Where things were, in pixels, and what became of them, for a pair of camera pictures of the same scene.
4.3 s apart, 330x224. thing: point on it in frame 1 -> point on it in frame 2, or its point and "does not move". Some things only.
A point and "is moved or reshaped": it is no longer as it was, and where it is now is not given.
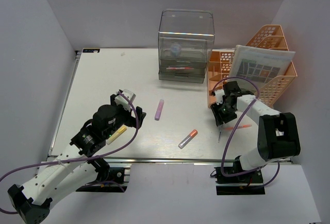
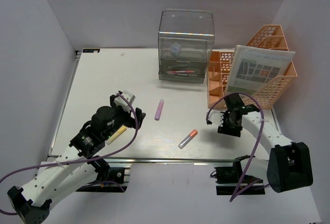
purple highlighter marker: (159, 109) does not move
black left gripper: (132, 121) does not move
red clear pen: (180, 68) is moved or reshaped
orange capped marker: (188, 139) does not move
